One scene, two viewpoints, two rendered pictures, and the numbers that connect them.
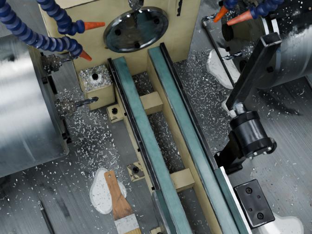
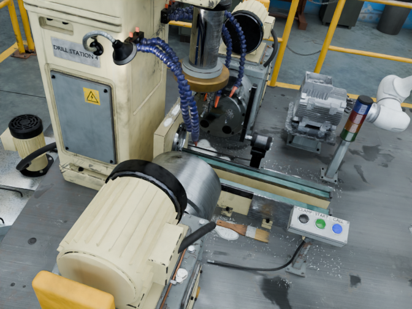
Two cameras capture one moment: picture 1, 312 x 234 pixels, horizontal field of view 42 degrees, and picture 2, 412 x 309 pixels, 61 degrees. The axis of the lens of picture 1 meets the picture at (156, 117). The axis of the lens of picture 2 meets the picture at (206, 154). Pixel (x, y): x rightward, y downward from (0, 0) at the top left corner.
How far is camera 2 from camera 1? 0.86 m
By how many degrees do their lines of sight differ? 39
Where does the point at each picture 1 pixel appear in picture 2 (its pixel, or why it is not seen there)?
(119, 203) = (237, 227)
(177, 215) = (270, 195)
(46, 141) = (217, 184)
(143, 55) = not seen: hidden behind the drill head
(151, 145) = (229, 183)
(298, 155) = (267, 157)
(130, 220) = (250, 228)
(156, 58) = not seen: hidden behind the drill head
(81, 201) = (222, 243)
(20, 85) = (194, 162)
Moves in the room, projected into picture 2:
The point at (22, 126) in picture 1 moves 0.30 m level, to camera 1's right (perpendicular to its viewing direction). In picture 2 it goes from (209, 179) to (268, 140)
